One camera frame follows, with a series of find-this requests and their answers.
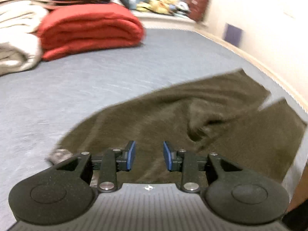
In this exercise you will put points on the wooden bed frame edge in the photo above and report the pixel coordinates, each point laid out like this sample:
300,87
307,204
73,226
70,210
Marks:
262,67

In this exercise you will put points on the olive corduroy pants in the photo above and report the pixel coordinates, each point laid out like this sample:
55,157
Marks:
222,114

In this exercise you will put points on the panda plush toy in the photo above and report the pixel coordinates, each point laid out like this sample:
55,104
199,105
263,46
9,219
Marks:
182,8

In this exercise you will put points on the red folded quilt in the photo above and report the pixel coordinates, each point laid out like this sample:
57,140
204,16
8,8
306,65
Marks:
80,28

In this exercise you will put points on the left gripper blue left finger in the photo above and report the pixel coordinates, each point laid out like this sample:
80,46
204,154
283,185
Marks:
112,161

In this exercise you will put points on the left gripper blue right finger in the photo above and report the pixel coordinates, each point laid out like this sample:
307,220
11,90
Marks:
187,163

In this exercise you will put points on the dark red cushion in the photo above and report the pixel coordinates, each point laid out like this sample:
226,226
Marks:
197,9

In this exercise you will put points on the grey quilted mattress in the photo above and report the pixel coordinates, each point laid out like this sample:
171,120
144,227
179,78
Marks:
41,105

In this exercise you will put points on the white folded blanket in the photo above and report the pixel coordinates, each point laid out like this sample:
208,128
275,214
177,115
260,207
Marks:
20,47

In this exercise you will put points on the yellow plush toy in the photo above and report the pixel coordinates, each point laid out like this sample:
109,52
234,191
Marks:
164,7

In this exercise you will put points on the purple folder against wall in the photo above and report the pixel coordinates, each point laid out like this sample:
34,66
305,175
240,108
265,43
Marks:
233,35

